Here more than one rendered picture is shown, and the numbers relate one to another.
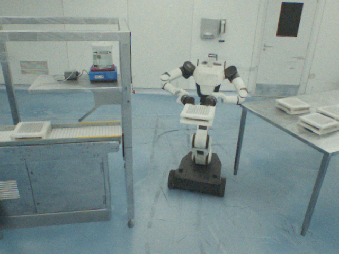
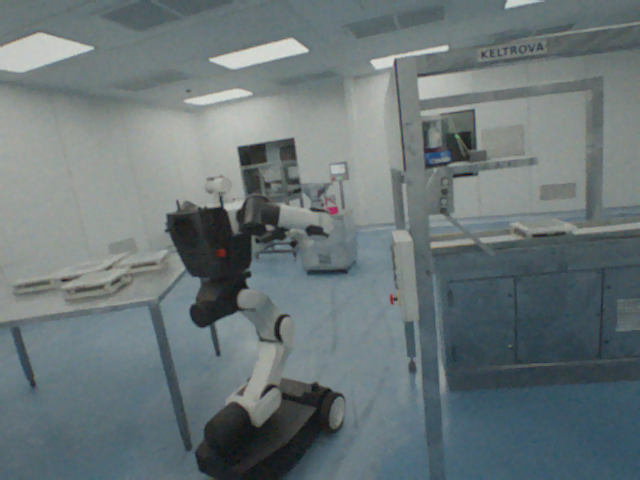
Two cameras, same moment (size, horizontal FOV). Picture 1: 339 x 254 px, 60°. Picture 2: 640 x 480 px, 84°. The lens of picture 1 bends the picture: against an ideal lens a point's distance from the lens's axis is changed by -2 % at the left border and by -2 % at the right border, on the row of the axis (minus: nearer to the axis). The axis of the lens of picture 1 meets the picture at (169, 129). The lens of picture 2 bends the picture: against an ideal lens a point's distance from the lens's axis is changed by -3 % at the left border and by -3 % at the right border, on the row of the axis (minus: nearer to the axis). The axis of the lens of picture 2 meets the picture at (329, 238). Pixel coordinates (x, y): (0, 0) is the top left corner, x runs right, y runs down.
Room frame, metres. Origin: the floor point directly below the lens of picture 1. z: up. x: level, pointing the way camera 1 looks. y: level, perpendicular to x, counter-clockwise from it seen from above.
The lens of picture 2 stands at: (4.16, 0.59, 1.37)
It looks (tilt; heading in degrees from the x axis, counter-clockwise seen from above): 11 degrees down; 199
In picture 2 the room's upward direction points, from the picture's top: 7 degrees counter-clockwise
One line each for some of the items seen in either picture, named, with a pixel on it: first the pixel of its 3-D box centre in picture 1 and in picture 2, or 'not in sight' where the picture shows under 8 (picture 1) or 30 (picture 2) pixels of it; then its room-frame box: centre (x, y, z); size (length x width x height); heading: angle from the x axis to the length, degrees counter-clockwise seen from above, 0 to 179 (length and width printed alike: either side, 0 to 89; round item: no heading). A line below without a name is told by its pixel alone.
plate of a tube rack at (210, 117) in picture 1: (198, 111); not in sight; (2.17, -0.22, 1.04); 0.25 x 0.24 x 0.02; 78
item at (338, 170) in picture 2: not in sight; (340, 186); (-0.49, -0.74, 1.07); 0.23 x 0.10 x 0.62; 90
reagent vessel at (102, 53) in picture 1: (102, 53); (426, 131); (2.15, 0.51, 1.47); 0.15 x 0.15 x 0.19
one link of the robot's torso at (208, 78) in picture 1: (209, 79); (215, 236); (2.84, -0.37, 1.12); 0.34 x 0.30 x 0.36; 77
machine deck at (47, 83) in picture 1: (78, 83); (462, 167); (2.08, 0.68, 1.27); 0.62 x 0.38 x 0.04; 101
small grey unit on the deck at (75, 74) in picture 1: (72, 74); (474, 156); (2.13, 0.74, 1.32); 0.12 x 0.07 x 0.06; 101
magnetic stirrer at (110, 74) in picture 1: (103, 72); (428, 158); (2.16, 0.51, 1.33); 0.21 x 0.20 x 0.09; 11
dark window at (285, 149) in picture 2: not in sight; (268, 169); (-2.89, -2.92, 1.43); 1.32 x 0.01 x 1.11; 90
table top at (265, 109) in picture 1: (334, 114); (60, 289); (2.70, -1.63, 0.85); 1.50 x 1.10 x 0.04; 115
